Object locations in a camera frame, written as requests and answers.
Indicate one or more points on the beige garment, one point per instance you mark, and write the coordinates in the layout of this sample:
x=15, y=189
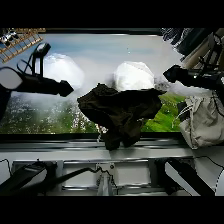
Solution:
x=205, y=123

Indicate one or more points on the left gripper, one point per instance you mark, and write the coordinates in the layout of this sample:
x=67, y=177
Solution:
x=65, y=88

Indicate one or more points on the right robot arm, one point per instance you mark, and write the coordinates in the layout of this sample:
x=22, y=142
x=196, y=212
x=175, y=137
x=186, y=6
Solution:
x=200, y=80

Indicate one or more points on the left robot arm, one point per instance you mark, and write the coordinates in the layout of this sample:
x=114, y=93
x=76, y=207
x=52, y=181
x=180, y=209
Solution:
x=31, y=84

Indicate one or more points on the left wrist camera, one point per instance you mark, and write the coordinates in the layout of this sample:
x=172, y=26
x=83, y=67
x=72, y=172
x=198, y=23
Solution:
x=42, y=49

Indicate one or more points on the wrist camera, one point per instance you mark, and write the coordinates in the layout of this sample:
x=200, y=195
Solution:
x=216, y=46
x=42, y=49

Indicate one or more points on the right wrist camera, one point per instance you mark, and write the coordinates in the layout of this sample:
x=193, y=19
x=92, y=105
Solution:
x=216, y=46

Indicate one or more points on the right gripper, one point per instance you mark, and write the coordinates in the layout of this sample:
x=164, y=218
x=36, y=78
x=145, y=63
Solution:
x=173, y=74

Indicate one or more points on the white garment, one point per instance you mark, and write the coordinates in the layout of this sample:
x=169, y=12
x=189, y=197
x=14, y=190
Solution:
x=134, y=76

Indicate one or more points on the silver frame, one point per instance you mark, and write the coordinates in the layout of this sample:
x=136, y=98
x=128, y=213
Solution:
x=133, y=151

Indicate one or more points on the dark brown garment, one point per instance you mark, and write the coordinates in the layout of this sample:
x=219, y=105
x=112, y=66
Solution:
x=120, y=110

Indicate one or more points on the wooden slatted rack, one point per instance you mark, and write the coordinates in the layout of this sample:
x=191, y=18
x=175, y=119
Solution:
x=20, y=45

